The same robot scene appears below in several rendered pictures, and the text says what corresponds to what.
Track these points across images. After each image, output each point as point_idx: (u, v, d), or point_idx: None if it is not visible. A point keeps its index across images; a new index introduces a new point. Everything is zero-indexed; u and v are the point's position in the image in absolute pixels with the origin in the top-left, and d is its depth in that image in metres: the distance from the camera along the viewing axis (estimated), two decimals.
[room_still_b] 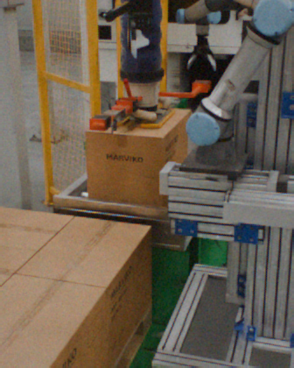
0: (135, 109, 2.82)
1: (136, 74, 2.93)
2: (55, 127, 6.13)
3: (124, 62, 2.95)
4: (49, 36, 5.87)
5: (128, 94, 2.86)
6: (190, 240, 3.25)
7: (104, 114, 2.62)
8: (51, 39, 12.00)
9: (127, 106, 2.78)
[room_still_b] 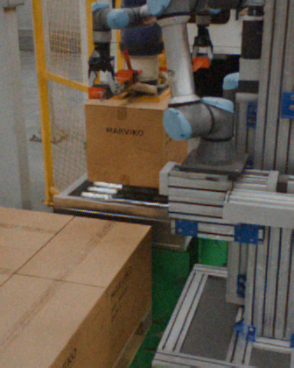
0: (135, 81, 2.77)
1: (136, 47, 2.88)
2: (55, 127, 6.13)
3: (124, 34, 2.90)
4: (49, 36, 5.87)
5: (128, 66, 2.81)
6: (190, 240, 3.25)
7: (103, 84, 2.58)
8: (51, 39, 12.00)
9: (127, 78, 2.73)
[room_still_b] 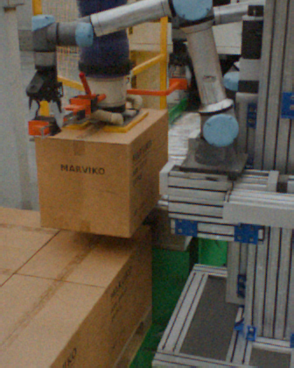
0: (93, 109, 2.28)
1: (97, 67, 2.40)
2: None
3: (82, 53, 2.42)
4: None
5: (86, 90, 2.33)
6: (190, 240, 3.25)
7: (51, 115, 2.09)
8: None
9: (83, 106, 2.24)
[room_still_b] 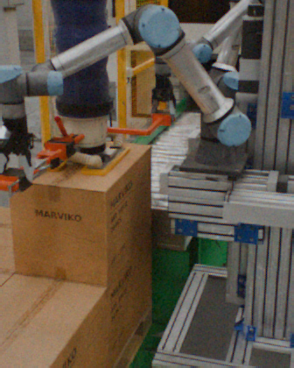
0: (69, 153, 2.17)
1: (74, 108, 2.28)
2: (55, 127, 6.13)
3: None
4: (49, 36, 5.87)
5: (62, 133, 2.21)
6: (190, 240, 3.25)
7: (22, 165, 1.98)
8: (51, 39, 12.00)
9: (59, 152, 2.13)
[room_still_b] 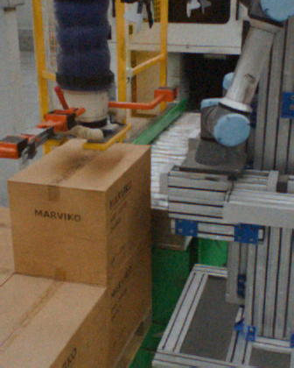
0: (70, 125, 2.12)
1: (75, 80, 2.24)
2: None
3: (60, 63, 2.26)
4: (49, 36, 5.87)
5: (62, 105, 2.17)
6: (190, 240, 3.25)
7: (22, 134, 1.93)
8: (51, 39, 12.00)
9: (59, 123, 2.08)
